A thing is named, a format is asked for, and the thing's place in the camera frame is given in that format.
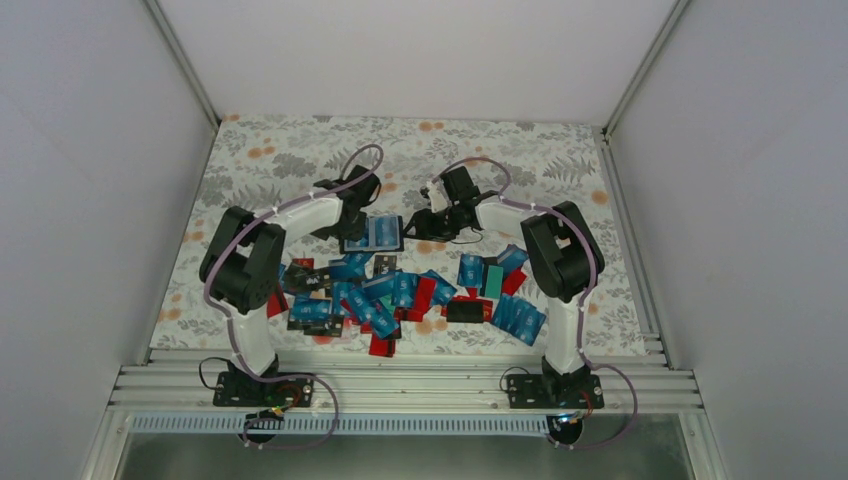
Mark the black leather card holder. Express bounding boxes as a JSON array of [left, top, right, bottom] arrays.
[[340, 215, 405, 254]]

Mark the blue VIP diamond card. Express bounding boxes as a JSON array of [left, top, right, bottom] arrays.
[[368, 216, 402, 251]]

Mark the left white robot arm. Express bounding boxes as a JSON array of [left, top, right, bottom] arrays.
[[199, 167, 378, 405]]

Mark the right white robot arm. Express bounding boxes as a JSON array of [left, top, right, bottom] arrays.
[[403, 165, 605, 408]]

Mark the blue card beside teal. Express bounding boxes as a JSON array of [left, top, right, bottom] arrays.
[[457, 253, 485, 289]]

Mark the blue card near teal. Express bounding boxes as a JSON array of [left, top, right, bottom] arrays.
[[496, 244, 528, 274]]

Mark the black VIP card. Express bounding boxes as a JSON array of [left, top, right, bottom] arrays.
[[282, 264, 333, 295]]

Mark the black card on red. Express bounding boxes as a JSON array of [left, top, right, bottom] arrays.
[[446, 301, 485, 323]]

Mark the blue VIP card lower left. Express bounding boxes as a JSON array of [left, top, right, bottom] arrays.
[[290, 297, 332, 323]]

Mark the blue VIP card stack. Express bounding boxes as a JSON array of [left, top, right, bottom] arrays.
[[491, 294, 547, 346]]

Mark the red card bottom centre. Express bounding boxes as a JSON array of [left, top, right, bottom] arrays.
[[368, 335, 397, 358]]

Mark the floral table mat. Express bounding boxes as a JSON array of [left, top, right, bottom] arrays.
[[150, 113, 647, 359]]

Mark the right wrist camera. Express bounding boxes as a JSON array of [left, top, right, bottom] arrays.
[[420, 182, 448, 214]]

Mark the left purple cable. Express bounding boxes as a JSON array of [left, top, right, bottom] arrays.
[[203, 143, 386, 392]]

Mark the purple cable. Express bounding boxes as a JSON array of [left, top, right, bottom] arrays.
[[433, 156, 639, 399], [203, 143, 386, 392]]

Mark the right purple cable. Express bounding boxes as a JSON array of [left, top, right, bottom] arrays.
[[433, 156, 639, 399]]

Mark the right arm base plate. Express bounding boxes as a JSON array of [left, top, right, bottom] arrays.
[[506, 372, 605, 410]]

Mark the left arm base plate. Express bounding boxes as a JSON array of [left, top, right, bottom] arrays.
[[212, 371, 314, 408]]

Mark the aluminium rail frame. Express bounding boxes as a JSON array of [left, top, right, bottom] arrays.
[[108, 339, 704, 414]]

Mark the grey perforated cable duct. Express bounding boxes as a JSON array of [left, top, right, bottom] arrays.
[[128, 412, 548, 437]]

